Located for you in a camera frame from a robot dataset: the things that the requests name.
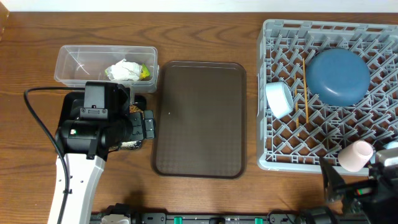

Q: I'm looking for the brown food scrap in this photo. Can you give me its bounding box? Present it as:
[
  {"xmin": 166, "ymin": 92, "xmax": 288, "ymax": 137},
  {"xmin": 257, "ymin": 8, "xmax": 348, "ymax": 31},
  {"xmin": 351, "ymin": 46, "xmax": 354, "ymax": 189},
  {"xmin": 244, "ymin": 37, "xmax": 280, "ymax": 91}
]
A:
[{"xmin": 129, "ymin": 105, "xmax": 143, "ymax": 113}]

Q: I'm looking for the pink cup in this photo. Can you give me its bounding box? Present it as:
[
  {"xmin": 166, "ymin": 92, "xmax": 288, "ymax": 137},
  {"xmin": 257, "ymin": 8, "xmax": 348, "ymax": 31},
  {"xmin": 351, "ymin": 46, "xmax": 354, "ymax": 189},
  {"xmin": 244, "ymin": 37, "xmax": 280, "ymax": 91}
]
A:
[{"xmin": 338, "ymin": 140, "xmax": 374, "ymax": 172}]

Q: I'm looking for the green yellow snack wrapper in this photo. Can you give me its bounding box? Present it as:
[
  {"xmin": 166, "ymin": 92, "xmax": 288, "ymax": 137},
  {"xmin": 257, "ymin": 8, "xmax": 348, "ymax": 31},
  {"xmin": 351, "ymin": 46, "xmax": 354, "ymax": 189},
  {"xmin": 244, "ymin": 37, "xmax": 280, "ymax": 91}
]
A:
[{"xmin": 104, "ymin": 63, "xmax": 151, "ymax": 80}]

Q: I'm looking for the white tissue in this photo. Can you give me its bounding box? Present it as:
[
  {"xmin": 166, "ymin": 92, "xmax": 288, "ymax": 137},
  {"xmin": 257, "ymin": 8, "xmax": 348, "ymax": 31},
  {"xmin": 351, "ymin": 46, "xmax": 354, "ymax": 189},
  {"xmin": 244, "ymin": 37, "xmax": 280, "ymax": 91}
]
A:
[{"xmin": 105, "ymin": 58, "xmax": 144, "ymax": 82}]

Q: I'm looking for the light blue large bowl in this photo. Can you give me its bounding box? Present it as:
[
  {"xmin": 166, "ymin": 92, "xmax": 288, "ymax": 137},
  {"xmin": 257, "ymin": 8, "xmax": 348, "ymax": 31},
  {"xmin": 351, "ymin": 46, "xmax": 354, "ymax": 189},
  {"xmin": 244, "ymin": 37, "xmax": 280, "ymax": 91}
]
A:
[{"xmin": 265, "ymin": 82, "xmax": 294, "ymax": 119}]

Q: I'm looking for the dark blue plate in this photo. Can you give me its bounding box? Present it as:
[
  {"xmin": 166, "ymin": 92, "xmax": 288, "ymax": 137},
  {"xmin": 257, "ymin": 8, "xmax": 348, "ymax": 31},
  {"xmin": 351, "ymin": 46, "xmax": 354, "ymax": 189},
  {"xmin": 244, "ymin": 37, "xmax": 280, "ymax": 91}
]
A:
[{"xmin": 306, "ymin": 49, "xmax": 371, "ymax": 106}]

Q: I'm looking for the wooden chopstick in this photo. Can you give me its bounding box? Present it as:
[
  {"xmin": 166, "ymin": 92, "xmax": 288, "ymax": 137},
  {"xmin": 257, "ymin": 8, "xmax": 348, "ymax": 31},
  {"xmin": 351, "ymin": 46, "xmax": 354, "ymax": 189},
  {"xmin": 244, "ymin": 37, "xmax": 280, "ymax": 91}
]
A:
[
  {"xmin": 302, "ymin": 58, "xmax": 309, "ymax": 124},
  {"xmin": 294, "ymin": 72, "xmax": 300, "ymax": 137}
]

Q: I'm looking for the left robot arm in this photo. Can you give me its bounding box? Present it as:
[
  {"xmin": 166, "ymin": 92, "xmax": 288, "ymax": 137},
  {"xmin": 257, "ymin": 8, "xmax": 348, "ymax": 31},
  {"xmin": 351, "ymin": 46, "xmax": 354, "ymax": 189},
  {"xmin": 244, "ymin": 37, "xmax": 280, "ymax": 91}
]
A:
[{"xmin": 48, "ymin": 82, "xmax": 155, "ymax": 223}]

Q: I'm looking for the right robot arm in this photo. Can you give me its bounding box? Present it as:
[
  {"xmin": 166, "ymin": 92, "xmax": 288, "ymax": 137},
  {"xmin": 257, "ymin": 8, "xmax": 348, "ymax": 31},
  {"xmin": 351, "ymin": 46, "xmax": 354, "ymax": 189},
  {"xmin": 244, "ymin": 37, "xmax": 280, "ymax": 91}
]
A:
[{"xmin": 295, "ymin": 158, "xmax": 397, "ymax": 224}]

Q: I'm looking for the black waste tray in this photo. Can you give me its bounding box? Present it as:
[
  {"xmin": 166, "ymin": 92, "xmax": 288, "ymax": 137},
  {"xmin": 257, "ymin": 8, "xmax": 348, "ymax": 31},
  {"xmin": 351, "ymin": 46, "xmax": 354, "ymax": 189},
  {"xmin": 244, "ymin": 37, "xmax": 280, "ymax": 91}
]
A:
[{"xmin": 58, "ymin": 91, "xmax": 147, "ymax": 126}]

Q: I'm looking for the grey dishwasher rack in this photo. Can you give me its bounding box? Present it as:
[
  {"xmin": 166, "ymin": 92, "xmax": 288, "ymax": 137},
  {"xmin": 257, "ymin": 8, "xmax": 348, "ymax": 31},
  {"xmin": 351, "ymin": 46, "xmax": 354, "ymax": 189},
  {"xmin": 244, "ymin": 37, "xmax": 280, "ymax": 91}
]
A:
[{"xmin": 256, "ymin": 19, "xmax": 397, "ymax": 175}]

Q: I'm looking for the white rice pile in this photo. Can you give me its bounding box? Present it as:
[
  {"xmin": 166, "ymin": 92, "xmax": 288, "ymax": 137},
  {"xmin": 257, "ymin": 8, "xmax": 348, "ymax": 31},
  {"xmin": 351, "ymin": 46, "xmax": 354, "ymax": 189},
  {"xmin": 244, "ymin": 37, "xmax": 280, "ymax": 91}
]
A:
[{"xmin": 120, "ymin": 141, "xmax": 142, "ymax": 150}]

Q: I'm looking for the brown serving tray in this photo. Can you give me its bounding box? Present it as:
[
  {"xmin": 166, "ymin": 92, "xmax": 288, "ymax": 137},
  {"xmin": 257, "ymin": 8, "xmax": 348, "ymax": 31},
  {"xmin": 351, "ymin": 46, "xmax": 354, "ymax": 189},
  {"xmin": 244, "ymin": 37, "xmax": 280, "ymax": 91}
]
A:
[{"xmin": 151, "ymin": 61, "xmax": 246, "ymax": 179}]

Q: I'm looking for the clear plastic bin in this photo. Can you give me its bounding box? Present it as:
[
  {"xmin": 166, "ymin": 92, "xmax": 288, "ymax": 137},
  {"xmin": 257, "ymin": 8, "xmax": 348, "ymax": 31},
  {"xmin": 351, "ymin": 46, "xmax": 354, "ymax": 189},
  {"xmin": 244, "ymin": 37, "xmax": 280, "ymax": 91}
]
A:
[{"xmin": 54, "ymin": 45, "xmax": 159, "ymax": 93}]

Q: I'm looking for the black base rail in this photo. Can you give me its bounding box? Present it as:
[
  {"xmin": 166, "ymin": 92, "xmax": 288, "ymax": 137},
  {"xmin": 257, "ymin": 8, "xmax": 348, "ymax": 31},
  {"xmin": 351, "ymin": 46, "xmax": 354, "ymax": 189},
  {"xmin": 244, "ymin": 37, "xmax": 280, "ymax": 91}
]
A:
[{"xmin": 90, "ymin": 203, "xmax": 371, "ymax": 224}]

